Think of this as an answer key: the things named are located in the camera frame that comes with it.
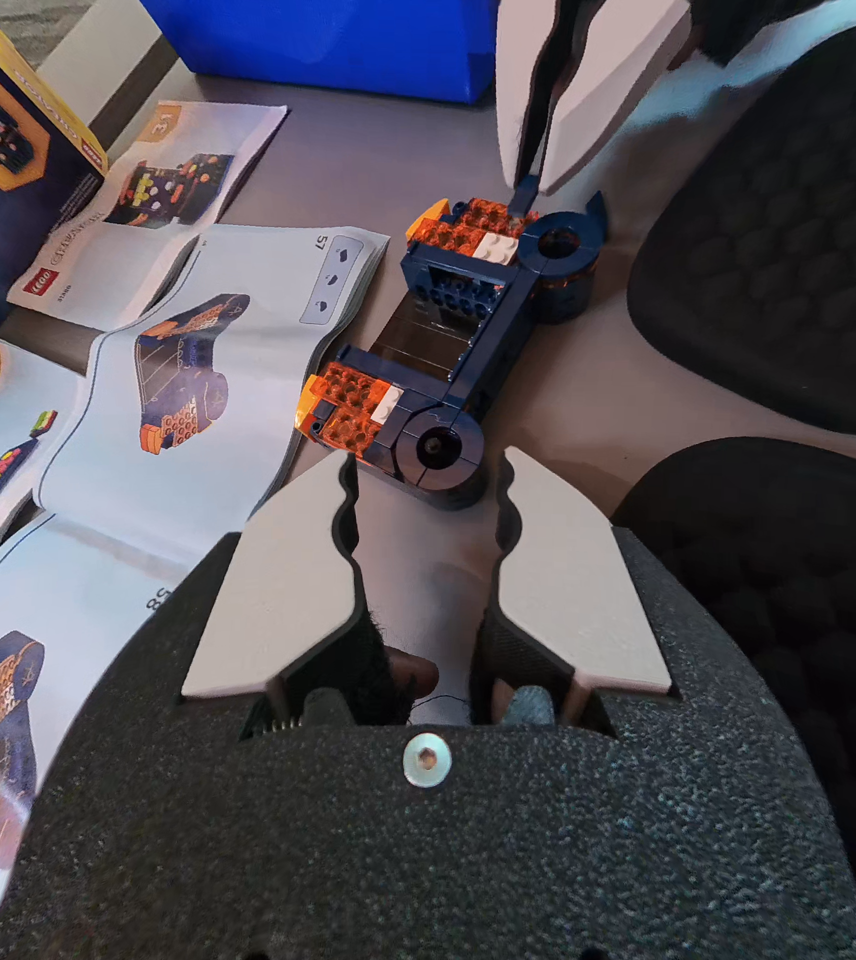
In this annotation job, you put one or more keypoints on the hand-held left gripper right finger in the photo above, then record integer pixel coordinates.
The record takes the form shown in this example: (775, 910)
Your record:
(578, 592)

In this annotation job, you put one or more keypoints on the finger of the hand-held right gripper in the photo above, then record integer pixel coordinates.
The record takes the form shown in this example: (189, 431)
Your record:
(518, 75)
(615, 67)

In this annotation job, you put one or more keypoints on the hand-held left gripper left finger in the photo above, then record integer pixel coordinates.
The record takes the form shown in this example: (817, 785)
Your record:
(285, 585)

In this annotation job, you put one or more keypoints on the small dark blue brick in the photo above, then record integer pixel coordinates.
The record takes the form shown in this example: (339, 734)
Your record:
(522, 199)

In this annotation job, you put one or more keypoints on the dark blue orange brick model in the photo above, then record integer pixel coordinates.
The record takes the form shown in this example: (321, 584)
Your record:
(503, 330)

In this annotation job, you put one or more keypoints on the blue plastic bin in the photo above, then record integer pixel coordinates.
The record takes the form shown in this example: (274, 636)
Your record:
(323, 45)

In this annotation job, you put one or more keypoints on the black honeycomb cushion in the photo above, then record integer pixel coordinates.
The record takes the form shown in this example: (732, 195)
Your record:
(810, 600)
(773, 225)

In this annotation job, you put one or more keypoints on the open instruction booklet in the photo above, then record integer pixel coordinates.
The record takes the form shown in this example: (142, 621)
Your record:
(248, 315)

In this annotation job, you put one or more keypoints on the closed instruction booklet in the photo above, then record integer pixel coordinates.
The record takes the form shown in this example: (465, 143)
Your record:
(15, 405)
(195, 150)

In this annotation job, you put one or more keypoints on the brick toy set box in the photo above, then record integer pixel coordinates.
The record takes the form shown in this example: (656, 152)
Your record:
(15, 90)

